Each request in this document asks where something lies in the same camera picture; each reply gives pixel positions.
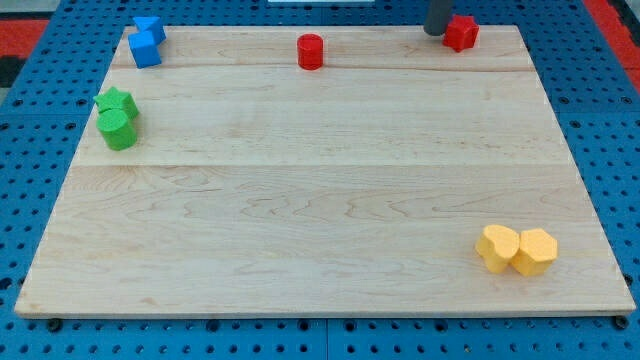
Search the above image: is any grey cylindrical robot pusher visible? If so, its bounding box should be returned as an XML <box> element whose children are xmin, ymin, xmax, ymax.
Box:
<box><xmin>423</xmin><ymin>0</ymin><xmax>454</xmax><ymax>36</ymax></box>

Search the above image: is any red star block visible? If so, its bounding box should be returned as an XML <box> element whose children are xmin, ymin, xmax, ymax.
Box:
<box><xmin>442</xmin><ymin>14</ymin><xmax>479</xmax><ymax>52</ymax></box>

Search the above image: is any green cylinder block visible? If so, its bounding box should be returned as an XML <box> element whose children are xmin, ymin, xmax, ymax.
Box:
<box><xmin>96</xmin><ymin>109</ymin><xmax>137</xmax><ymax>151</ymax></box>

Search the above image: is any blue cube block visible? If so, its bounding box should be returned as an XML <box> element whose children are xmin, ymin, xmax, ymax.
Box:
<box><xmin>128</xmin><ymin>31</ymin><xmax>162</xmax><ymax>68</ymax></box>

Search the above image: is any red cylinder block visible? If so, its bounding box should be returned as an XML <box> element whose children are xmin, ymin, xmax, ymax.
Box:
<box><xmin>296</xmin><ymin>33</ymin><xmax>324</xmax><ymax>71</ymax></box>

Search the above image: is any blue triangle block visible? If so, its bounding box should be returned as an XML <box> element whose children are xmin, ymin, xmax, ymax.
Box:
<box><xmin>133</xmin><ymin>16</ymin><xmax>166</xmax><ymax>45</ymax></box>

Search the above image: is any yellow hexagon block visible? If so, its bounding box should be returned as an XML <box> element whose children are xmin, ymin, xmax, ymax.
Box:
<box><xmin>510</xmin><ymin>228</ymin><xmax>558</xmax><ymax>276</ymax></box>

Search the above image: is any green star block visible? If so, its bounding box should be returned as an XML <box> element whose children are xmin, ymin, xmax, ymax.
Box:
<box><xmin>94</xmin><ymin>87</ymin><xmax>139</xmax><ymax>120</ymax></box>

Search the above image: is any yellow heart block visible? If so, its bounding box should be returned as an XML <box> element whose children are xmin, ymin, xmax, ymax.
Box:
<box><xmin>475</xmin><ymin>224</ymin><xmax>520</xmax><ymax>273</ymax></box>

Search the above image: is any light wooden board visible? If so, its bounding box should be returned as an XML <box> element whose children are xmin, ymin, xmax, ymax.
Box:
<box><xmin>15</xmin><ymin>25</ymin><xmax>635</xmax><ymax>319</ymax></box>

